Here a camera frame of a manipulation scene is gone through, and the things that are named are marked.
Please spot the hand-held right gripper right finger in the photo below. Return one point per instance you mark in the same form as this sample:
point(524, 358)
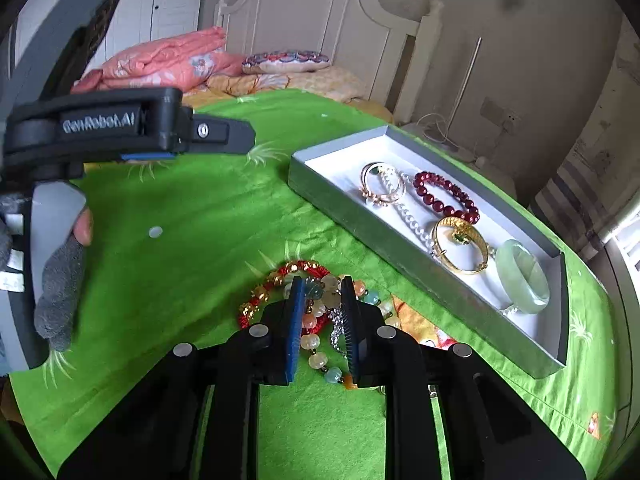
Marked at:
point(350, 325)

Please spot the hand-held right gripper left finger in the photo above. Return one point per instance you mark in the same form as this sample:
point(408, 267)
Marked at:
point(295, 330)

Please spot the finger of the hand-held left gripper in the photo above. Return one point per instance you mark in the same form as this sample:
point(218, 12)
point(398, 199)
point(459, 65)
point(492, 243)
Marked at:
point(75, 25)
point(220, 132)

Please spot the rhinestone flower brooch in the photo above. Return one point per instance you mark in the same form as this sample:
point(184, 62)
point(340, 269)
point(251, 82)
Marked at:
point(339, 330)

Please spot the grey cardboard box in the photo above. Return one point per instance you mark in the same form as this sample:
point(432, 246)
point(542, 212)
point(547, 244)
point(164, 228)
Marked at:
point(380, 240)

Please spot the gold bangle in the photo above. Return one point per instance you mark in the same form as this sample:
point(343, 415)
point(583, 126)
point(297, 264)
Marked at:
point(450, 262)

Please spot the pale green jade bangle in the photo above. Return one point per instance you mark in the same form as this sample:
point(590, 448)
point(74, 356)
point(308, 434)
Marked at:
point(502, 260)

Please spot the person's left hand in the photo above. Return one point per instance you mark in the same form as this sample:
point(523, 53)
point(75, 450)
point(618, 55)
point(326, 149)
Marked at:
point(60, 300)

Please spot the pink floral quilt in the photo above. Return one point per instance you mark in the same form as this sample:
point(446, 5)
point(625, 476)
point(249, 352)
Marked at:
point(165, 60)

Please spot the embroidered pillow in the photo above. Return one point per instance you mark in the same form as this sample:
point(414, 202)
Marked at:
point(285, 61)

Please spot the white wardrobe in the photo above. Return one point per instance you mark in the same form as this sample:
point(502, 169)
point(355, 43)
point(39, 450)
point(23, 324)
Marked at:
point(175, 0)

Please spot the yellow floral bed sheet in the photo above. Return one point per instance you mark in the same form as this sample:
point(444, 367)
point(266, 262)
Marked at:
point(325, 82)

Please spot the white round sticker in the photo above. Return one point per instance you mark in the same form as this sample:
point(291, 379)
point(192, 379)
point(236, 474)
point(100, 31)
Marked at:
point(155, 232)

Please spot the cream wooden headboard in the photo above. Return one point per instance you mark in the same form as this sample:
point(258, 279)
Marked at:
point(310, 15)

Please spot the thin white pole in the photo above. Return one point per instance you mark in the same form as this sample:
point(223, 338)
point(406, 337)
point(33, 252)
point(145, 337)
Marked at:
point(467, 75)

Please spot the printed striped curtain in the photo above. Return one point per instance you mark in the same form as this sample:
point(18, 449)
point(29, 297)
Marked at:
point(580, 185)

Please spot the wall socket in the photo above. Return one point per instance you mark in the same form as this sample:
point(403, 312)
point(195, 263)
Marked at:
point(500, 116)

